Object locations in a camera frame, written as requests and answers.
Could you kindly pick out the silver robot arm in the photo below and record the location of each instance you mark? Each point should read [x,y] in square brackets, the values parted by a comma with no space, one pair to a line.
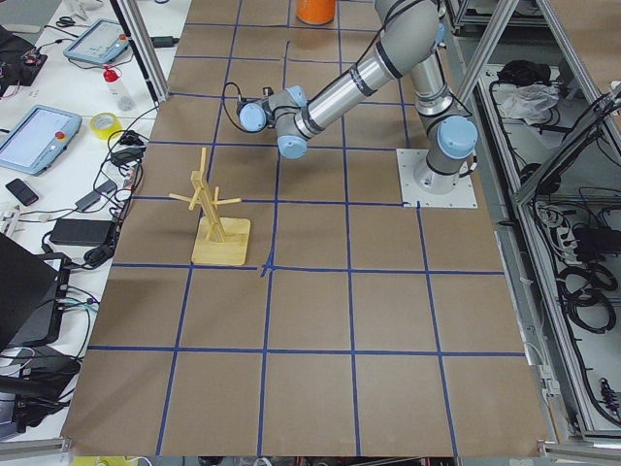
[406,45]

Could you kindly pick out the wooden cup rack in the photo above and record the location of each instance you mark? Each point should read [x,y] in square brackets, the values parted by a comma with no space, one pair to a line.
[219,240]

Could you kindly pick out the orange can with silver lid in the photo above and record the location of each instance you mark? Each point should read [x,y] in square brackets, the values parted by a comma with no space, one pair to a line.
[316,12]

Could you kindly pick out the yellow tape roll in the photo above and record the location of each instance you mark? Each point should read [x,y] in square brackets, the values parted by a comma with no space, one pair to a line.
[105,125]

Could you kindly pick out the black power adapter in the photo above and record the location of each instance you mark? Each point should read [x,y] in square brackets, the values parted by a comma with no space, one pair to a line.
[80,232]

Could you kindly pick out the red capped squeeze bottle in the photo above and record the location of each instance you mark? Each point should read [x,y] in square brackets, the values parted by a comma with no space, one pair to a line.
[118,90]

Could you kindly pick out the white crumpled cloth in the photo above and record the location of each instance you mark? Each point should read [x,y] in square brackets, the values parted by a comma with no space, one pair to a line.
[532,103]

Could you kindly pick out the black laptop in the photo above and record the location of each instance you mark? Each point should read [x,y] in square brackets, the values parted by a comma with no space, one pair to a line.
[31,287]

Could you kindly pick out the far teach pendant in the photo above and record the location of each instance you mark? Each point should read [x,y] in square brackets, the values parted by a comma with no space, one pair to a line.
[101,43]

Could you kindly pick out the teach pendant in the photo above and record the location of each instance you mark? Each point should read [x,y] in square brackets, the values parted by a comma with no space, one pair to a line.
[38,139]
[101,43]

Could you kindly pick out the near teach pendant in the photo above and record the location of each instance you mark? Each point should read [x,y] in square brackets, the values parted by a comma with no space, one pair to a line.
[38,139]

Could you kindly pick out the black smartphone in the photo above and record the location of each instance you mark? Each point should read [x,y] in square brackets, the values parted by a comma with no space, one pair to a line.
[25,195]

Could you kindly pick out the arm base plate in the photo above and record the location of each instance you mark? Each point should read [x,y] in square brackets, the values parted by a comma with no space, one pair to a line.
[424,188]

